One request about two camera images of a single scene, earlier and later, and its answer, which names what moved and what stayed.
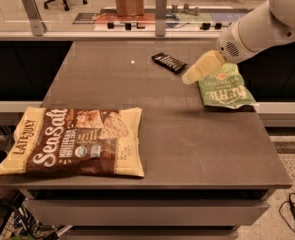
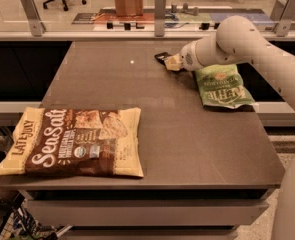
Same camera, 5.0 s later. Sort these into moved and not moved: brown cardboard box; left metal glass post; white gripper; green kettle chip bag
Moved: white gripper
Not moved: brown cardboard box; left metal glass post; green kettle chip bag
